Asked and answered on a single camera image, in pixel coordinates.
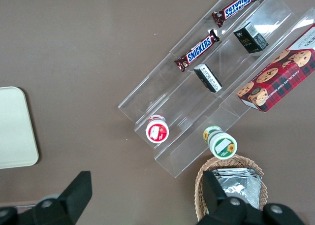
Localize clear acrylic tiered stand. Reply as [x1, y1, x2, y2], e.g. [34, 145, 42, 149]
[117, 0, 315, 179]

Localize beige plastic tray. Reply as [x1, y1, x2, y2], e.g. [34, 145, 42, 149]
[0, 86, 40, 170]

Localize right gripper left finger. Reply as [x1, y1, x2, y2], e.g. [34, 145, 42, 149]
[33, 170, 93, 225]

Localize light wicker basket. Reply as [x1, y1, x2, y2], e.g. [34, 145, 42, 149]
[194, 154, 268, 223]

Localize red lid yogurt cup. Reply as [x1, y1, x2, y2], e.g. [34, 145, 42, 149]
[145, 114, 170, 144]

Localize small black box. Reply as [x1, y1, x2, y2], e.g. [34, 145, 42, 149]
[193, 63, 223, 94]
[232, 21, 269, 54]

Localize Snickers bar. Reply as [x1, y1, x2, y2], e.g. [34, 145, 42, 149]
[212, 0, 264, 29]
[174, 29, 221, 73]

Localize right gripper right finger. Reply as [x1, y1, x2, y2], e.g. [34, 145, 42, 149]
[196, 170, 248, 225]

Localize green lid yogurt cup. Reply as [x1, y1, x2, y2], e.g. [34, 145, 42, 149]
[202, 125, 238, 160]

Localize silver foil packets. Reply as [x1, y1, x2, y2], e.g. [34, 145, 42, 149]
[211, 167, 262, 211]

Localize red tartan cookie box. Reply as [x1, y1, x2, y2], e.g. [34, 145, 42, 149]
[236, 23, 315, 113]

